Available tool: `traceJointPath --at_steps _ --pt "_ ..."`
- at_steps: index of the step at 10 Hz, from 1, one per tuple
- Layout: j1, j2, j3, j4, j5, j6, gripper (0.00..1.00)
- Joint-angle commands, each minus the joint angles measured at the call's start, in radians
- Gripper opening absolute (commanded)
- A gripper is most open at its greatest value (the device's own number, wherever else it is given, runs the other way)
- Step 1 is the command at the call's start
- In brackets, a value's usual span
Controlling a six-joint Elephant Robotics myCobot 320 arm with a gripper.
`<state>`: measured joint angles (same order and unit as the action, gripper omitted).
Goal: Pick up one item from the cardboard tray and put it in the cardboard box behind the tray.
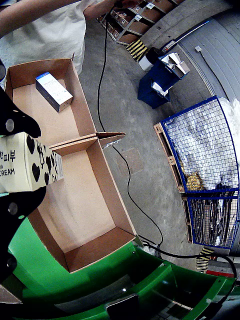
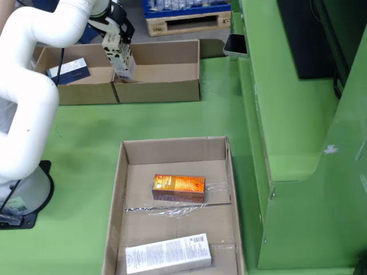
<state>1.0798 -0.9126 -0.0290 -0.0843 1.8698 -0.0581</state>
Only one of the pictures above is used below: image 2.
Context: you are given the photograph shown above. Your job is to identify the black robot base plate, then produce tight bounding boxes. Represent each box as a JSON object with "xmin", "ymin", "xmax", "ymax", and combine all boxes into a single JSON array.
[{"xmin": 0, "ymin": 160, "xmax": 55, "ymax": 230}]

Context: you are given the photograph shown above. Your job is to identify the black smartphone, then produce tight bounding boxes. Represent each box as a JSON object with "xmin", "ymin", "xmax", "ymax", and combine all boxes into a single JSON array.
[{"xmin": 222, "ymin": 33, "xmax": 249, "ymax": 58}]

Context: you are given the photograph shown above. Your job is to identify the black monitor cable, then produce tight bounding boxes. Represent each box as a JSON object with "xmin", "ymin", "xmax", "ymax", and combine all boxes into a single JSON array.
[{"xmin": 332, "ymin": 67, "xmax": 345, "ymax": 100}]

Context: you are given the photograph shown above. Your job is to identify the orange honeycomb print box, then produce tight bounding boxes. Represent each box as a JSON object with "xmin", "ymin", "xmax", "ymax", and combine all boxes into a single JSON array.
[{"xmin": 151, "ymin": 174, "xmax": 206, "ymax": 203}]

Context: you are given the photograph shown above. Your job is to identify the black computer monitor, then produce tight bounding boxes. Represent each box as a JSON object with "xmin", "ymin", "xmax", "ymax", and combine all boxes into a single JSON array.
[{"xmin": 276, "ymin": 0, "xmax": 349, "ymax": 80}]

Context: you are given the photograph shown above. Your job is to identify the large cardboard tray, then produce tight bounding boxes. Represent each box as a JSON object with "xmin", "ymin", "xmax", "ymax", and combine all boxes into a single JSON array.
[{"xmin": 101, "ymin": 135, "xmax": 246, "ymax": 275}]

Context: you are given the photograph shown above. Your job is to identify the blue mesh crate holding plastic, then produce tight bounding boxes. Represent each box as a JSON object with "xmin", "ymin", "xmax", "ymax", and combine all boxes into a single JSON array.
[{"xmin": 142, "ymin": 0, "xmax": 232, "ymax": 19}]

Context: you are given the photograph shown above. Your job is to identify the cardboard box with flap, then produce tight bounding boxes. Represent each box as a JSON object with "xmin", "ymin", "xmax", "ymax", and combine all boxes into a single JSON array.
[{"xmin": 110, "ymin": 38, "xmax": 226, "ymax": 104}]

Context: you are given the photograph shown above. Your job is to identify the cow print hand cream box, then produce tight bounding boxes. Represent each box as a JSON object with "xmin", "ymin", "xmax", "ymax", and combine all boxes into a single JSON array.
[{"xmin": 101, "ymin": 32, "xmax": 137, "ymax": 83}]

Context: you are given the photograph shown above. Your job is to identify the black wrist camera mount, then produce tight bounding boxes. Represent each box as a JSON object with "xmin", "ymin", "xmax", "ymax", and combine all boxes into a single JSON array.
[{"xmin": 110, "ymin": 2, "xmax": 135, "ymax": 37}]

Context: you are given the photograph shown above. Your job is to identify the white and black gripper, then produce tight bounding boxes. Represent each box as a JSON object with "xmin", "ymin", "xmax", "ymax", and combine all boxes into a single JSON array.
[{"xmin": 87, "ymin": 15, "xmax": 133, "ymax": 45}]

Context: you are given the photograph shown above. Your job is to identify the green metal shelf unit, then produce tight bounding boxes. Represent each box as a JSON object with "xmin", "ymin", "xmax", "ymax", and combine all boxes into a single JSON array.
[{"xmin": 229, "ymin": 0, "xmax": 367, "ymax": 272}]

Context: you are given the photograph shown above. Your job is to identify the long white barcode box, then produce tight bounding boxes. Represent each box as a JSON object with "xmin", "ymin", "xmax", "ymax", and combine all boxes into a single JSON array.
[{"xmin": 124, "ymin": 233, "xmax": 212, "ymax": 275}]

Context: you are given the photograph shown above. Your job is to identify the open cardboard box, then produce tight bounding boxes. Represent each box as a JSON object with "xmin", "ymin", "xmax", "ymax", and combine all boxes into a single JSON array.
[{"xmin": 31, "ymin": 42, "xmax": 124, "ymax": 106}]

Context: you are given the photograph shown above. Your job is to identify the blue and white box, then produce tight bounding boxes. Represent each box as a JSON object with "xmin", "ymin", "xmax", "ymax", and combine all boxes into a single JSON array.
[{"xmin": 46, "ymin": 57, "xmax": 92, "ymax": 85}]

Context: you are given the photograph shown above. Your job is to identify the wooden pallet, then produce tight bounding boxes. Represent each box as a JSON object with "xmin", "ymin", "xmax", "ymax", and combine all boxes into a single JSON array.
[{"xmin": 145, "ymin": 11, "xmax": 232, "ymax": 37}]

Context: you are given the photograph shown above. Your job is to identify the clear plastic film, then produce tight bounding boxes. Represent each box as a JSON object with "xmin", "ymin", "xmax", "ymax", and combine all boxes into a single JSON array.
[{"xmin": 123, "ymin": 183, "xmax": 233, "ymax": 218}]

